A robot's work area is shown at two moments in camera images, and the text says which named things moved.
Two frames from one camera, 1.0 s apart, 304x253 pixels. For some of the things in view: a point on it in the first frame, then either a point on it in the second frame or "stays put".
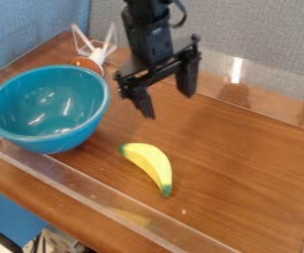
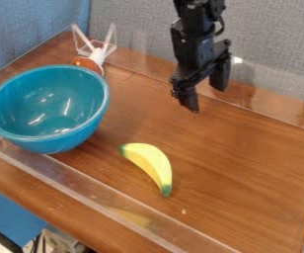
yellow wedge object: x=152 y=161 stays put
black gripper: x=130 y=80 → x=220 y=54
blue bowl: x=48 y=108 stays put
